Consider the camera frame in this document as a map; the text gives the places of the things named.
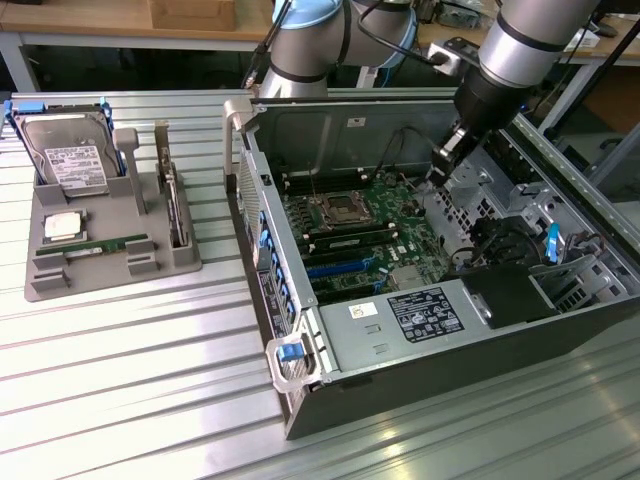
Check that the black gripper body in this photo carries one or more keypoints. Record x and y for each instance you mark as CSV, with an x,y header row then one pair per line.
x,y
487,110

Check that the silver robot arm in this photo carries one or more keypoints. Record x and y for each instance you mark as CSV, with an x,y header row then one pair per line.
x,y
525,40

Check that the black RAM slot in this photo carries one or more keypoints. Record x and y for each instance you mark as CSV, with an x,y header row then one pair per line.
x,y
340,176
340,180
308,250
340,172
330,231

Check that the metal disk bay cage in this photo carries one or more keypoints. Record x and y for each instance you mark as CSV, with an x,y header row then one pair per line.
x,y
500,200

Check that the green motherboard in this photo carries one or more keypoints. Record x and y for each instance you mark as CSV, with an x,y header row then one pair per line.
x,y
400,215

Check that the grey metal device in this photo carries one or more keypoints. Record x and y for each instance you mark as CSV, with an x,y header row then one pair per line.
x,y
460,17

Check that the metal CPU socket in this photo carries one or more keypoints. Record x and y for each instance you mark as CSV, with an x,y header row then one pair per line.
x,y
344,207

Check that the silver finned heatsink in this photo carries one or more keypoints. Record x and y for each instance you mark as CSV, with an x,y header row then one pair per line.
x,y
407,279

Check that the large brown cardboard box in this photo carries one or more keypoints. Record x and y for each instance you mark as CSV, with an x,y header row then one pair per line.
x,y
615,105

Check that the CPU socket locking lever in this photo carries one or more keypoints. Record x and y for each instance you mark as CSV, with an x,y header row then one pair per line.
x,y
313,180

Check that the blue disk bay lever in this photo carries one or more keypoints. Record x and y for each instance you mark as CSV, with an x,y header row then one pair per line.
x,y
552,245

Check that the dark grey cabinet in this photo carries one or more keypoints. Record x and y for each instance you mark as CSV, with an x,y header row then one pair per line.
x,y
615,165

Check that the long black expansion slot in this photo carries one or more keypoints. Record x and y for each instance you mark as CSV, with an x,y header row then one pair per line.
x,y
345,290
340,258

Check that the black slanted pole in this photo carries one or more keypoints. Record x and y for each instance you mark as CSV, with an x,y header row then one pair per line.
x,y
622,47

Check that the blue expansion slot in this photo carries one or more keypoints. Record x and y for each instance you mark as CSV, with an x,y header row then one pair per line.
x,y
340,270

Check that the grey power supply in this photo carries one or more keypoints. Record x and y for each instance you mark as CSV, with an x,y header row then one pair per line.
x,y
350,340

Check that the open black PC case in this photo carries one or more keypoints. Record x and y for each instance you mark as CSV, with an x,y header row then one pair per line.
x,y
400,400

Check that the green graphics card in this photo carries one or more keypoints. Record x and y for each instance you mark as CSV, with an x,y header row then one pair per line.
x,y
172,200

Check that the small cardboard box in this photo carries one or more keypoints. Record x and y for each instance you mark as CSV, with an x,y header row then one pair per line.
x,y
190,12

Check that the grey parts rack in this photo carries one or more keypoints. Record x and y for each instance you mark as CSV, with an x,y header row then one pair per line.
x,y
100,280

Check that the hard disk in blue carrier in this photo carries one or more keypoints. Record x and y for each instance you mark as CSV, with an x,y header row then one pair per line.
x,y
70,160

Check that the silver CPU chip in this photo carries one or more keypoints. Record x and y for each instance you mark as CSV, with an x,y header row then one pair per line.
x,y
64,229

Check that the wooden top desk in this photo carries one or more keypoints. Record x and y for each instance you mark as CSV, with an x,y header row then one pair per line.
x,y
75,15

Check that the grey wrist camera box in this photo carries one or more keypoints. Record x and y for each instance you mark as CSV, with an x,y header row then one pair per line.
x,y
452,56

